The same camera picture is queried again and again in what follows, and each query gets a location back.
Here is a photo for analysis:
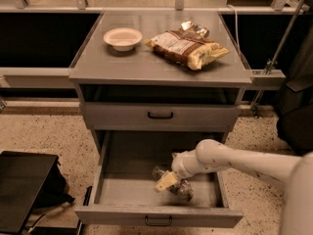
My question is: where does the black middle drawer handle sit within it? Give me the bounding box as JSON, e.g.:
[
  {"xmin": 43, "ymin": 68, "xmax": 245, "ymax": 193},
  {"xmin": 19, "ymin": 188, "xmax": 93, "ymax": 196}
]
[{"xmin": 144, "ymin": 215, "xmax": 172, "ymax": 227}]

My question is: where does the open grey middle drawer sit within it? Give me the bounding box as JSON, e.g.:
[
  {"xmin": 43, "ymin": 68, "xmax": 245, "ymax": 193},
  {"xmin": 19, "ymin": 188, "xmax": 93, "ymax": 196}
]
[{"xmin": 75, "ymin": 131, "xmax": 243, "ymax": 228}]

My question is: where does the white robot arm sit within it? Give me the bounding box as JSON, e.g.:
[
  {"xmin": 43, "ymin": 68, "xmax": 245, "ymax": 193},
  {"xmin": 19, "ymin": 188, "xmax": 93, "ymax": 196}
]
[{"xmin": 156, "ymin": 139, "xmax": 313, "ymax": 235}]

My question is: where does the black drawer handle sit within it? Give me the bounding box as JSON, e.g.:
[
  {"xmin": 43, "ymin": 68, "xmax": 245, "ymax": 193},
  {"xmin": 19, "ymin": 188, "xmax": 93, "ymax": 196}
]
[
  {"xmin": 144, "ymin": 215, "xmax": 172, "ymax": 227},
  {"xmin": 147, "ymin": 112, "xmax": 174, "ymax": 119}
]

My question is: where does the grey drawer cabinet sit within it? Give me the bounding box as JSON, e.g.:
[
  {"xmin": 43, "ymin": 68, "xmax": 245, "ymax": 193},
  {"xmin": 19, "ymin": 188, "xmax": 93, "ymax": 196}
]
[{"xmin": 69, "ymin": 10, "xmax": 251, "ymax": 149}]

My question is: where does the yellow brown chip bag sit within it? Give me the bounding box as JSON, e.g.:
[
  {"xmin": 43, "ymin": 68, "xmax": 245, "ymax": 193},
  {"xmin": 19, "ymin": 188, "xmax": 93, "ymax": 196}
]
[{"xmin": 144, "ymin": 21, "xmax": 230, "ymax": 71}]

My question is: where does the white bowl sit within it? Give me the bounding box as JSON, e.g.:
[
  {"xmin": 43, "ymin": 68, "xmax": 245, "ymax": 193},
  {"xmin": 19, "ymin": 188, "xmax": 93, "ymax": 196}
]
[{"xmin": 103, "ymin": 27, "xmax": 143, "ymax": 52}]

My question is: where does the grey metal railing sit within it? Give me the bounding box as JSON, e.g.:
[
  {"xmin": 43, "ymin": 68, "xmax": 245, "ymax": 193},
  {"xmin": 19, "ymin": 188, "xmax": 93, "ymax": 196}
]
[{"xmin": 0, "ymin": 0, "xmax": 313, "ymax": 90}]

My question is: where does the black office chair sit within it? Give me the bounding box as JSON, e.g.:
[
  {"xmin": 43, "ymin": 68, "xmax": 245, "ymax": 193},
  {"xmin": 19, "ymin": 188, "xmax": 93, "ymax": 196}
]
[{"xmin": 275, "ymin": 23, "xmax": 313, "ymax": 156}]

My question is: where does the white cable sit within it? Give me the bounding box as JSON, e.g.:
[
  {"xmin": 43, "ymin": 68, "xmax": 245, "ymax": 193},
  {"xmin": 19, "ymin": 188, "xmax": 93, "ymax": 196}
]
[{"xmin": 226, "ymin": 4, "xmax": 243, "ymax": 59}]

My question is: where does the black upper drawer handle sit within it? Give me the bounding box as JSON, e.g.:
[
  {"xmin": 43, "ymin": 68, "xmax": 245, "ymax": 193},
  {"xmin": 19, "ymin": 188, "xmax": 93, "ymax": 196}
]
[{"xmin": 147, "ymin": 112, "xmax": 174, "ymax": 119}]

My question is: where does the closed grey upper drawer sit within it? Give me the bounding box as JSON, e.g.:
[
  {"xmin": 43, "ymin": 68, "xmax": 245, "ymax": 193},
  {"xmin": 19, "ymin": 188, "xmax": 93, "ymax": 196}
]
[{"xmin": 80, "ymin": 103, "xmax": 240, "ymax": 132}]

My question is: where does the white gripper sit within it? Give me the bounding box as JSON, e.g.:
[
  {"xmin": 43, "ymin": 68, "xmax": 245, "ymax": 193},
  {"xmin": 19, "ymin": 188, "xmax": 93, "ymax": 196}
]
[{"xmin": 156, "ymin": 150, "xmax": 208, "ymax": 191}]

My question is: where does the clear plastic water bottle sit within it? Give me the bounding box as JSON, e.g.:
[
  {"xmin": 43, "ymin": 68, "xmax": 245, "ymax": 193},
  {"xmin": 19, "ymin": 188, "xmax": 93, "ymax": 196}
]
[{"xmin": 152, "ymin": 165, "xmax": 194, "ymax": 202}]

